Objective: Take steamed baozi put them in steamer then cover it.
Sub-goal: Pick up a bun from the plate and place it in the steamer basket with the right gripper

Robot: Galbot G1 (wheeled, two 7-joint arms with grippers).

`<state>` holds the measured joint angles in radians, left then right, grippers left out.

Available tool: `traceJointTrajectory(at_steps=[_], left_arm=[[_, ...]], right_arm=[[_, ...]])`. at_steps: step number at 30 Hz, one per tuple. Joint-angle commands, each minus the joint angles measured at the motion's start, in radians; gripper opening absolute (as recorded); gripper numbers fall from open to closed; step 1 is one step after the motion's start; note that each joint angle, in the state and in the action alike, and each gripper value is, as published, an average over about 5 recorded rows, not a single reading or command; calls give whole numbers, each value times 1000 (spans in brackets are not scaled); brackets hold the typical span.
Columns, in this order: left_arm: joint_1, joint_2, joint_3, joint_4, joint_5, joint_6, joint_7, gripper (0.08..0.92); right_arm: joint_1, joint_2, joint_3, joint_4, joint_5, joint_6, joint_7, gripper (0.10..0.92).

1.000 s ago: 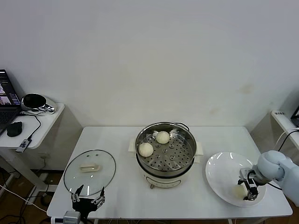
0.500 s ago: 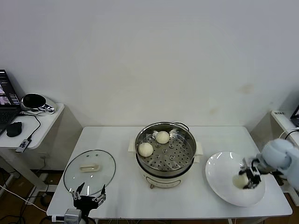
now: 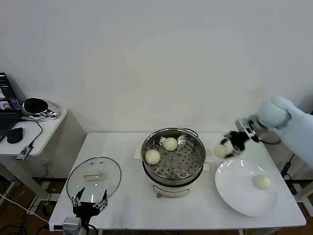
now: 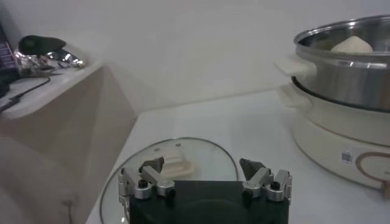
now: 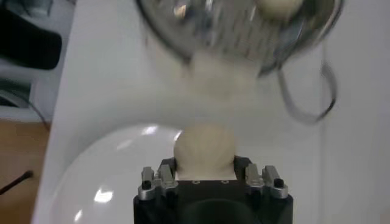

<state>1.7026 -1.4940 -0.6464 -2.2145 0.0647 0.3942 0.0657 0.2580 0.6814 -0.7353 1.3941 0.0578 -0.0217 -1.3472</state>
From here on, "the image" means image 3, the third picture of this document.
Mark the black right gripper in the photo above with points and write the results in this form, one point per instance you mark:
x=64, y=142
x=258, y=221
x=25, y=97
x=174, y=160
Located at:
x=239, y=140

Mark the black laptop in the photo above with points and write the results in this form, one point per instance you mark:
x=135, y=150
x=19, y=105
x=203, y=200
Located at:
x=7, y=117

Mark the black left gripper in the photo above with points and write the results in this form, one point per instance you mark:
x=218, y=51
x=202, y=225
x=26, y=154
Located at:
x=84, y=209

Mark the white steamed baozi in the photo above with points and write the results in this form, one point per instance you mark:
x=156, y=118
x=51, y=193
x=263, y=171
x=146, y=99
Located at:
x=152, y=156
x=220, y=151
x=170, y=144
x=261, y=182

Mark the cream electric cooking pot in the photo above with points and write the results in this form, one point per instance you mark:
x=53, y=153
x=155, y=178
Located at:
x=171, y=191

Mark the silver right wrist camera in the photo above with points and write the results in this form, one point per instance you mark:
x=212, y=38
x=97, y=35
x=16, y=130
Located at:
x=244, y=126

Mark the grey usb hub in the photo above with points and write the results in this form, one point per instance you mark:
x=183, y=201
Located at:
x=24, y=153

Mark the white round plate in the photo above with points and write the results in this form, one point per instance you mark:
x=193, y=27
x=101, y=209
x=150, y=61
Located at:
x=234, y=181

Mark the white wall socket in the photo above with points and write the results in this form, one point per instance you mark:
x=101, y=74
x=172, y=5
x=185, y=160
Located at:
x=47, y=163

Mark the black computer mouse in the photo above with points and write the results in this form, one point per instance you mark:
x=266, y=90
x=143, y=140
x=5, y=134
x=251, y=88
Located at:
x=14, y=135

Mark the stainless steel steamer basket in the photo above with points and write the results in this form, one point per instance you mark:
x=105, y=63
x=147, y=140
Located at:
x=181, y=169

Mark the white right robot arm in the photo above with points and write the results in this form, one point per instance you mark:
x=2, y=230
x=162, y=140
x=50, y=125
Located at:
x=274, y=112

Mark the chrome and black headset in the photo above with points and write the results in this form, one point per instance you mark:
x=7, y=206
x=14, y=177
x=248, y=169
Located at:
x=34, y=105

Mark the round glass pot lid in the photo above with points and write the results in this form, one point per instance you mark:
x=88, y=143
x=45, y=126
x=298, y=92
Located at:
x=107, y=169

